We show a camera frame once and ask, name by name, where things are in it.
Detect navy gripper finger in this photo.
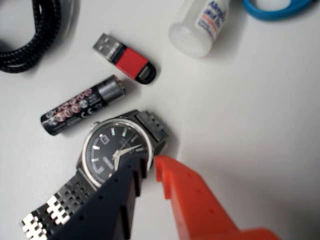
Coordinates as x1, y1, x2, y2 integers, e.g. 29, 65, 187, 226
53, 150, 154, 240

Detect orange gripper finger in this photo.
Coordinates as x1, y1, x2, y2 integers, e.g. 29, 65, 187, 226
154, 154, 281, 240

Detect black braided usbc cable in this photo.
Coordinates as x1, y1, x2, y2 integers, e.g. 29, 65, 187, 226
0, 0, 81, 74

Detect steel wristwatch with dark dial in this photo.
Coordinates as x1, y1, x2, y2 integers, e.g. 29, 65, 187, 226
20, 109, 170, 240

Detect black aa battery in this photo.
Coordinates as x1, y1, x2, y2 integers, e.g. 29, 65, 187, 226
39, 74, 126, 137

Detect red and black usb stick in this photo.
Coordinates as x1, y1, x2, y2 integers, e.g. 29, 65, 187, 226
92, 32, 161, 85

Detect small white plastic bottle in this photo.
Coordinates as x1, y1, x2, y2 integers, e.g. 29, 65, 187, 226
167, 0, 232, 59

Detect blue handled scissors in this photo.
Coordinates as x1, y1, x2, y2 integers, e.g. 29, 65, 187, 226
241, 0, 316, 22

